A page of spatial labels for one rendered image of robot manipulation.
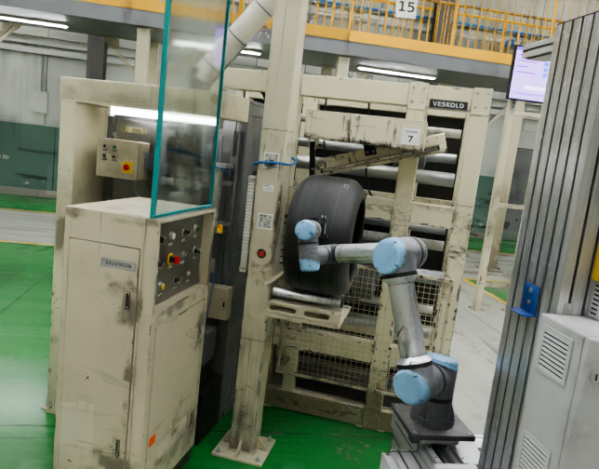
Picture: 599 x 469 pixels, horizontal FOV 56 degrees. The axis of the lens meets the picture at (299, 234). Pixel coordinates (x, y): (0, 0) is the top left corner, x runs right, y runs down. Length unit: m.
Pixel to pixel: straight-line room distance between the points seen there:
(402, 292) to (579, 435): 0.64
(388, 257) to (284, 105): 1.10
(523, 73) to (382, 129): 3.83
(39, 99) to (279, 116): 9.76
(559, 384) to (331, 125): 1.76
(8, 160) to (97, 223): 10.14
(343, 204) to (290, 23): 0.86
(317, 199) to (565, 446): 1.42
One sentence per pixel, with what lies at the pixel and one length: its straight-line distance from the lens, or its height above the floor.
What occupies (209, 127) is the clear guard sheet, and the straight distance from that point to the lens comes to 2.52.
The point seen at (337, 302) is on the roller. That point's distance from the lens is 2.60.
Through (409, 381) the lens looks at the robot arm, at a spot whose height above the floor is 0.91.
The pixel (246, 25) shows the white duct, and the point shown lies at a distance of 3.08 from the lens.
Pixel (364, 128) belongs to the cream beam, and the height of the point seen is 1.71.
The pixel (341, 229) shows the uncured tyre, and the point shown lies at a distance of 2.42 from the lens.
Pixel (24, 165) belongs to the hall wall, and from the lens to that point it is 12.27.
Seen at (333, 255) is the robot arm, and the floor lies 1.20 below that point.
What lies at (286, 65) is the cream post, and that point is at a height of 1.95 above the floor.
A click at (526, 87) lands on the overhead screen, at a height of 2.46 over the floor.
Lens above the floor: 1.60
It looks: 9 degrees down
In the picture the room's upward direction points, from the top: 7 degrees clockwise
